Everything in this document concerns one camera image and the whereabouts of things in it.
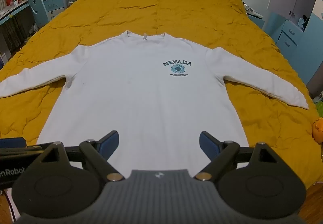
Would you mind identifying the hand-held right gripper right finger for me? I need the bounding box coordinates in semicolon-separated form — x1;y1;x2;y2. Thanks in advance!
194;131;277;181

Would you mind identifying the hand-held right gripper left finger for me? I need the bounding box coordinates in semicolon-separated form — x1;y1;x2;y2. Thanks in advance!
38;130;126;181

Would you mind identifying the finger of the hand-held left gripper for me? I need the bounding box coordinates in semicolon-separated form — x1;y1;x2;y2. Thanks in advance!
0;137;43;157

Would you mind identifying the white printed sweatshirt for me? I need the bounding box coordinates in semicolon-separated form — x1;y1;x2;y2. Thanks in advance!
0;29;310;176

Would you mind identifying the yellow plush toy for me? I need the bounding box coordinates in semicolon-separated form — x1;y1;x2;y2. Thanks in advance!
312;117;323;144

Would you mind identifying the blue and white desk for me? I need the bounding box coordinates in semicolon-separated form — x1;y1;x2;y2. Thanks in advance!
0;0;67;49

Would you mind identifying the blue drawer cabinet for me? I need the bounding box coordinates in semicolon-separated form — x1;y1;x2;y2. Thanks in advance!
275;19;304;56

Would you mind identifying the blue nightstand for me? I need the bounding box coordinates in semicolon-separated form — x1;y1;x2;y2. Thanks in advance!
244;3;266;29

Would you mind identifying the blue chair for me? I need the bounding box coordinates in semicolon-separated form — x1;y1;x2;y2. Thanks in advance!
27;0;51;29

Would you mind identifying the mustard yellow blanket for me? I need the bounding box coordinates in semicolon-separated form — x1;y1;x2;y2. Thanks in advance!
0;0;321;190

